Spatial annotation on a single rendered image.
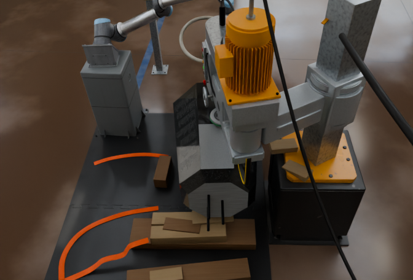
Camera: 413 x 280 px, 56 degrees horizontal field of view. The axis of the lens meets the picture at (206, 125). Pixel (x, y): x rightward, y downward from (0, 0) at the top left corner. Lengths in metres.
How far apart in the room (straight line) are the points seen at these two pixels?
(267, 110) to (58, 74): 3.85
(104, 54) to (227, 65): 2.07
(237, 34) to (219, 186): 1.37
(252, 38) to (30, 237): 2.76
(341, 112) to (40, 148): 3.14
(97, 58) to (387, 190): 2.96
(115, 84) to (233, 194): 1.63
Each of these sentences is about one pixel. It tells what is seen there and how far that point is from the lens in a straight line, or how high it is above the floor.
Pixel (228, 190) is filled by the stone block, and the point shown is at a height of 0.67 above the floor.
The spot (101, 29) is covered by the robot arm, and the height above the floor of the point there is 1.15.
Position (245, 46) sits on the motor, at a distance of 1.86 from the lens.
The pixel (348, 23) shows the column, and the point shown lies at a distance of 2.24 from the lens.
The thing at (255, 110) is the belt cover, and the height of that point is 1.67.
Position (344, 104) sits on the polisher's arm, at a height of 1.42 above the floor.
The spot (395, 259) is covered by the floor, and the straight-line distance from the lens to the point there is 3.64.
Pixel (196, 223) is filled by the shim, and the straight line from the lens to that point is 3.28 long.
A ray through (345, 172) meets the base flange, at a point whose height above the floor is 0.78.
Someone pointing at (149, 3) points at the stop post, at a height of 0.95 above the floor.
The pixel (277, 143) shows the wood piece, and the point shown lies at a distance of 3.01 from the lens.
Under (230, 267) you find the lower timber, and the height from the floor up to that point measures 0.09.
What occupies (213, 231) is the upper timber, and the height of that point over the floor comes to 0.21.
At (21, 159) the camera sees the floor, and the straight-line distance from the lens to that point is 4.49.
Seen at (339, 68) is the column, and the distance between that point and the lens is 2.38.
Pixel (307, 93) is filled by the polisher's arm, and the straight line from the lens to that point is 2.46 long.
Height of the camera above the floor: 3.02
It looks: 44 degrees down
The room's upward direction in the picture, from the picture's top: 3 degrees counter-clockwise
